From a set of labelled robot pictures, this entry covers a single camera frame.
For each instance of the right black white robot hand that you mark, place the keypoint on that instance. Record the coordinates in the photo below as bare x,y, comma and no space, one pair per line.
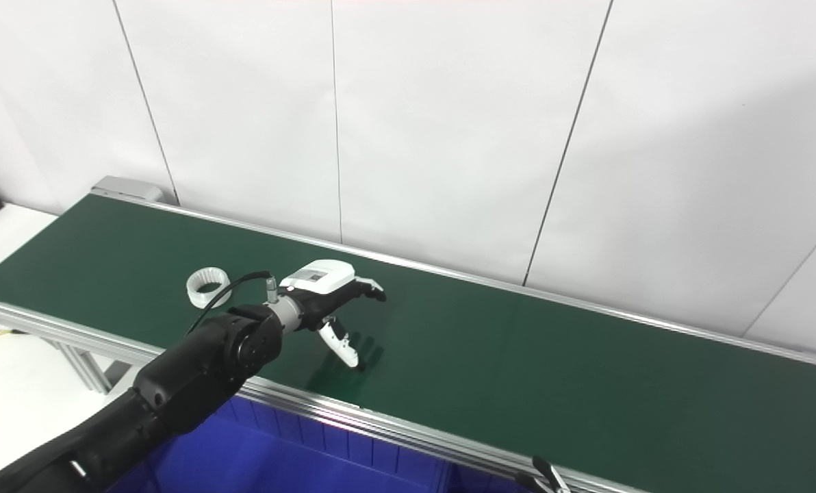
548,479

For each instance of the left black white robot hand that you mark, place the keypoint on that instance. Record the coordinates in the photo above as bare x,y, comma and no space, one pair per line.
319,287

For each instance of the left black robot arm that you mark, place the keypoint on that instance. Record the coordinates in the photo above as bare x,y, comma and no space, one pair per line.
189,376

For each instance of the empty blue plastic bin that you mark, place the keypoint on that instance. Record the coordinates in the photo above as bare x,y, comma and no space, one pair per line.
264,459

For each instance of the grey conveyor motor housing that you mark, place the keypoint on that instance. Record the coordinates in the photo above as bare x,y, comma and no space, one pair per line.
131,188

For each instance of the aluminium conveyor leg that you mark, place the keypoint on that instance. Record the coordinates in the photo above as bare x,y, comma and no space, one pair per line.
83,366

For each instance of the green conveyor belt aluminium frame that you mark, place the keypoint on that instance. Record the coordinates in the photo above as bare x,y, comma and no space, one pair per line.
517,356

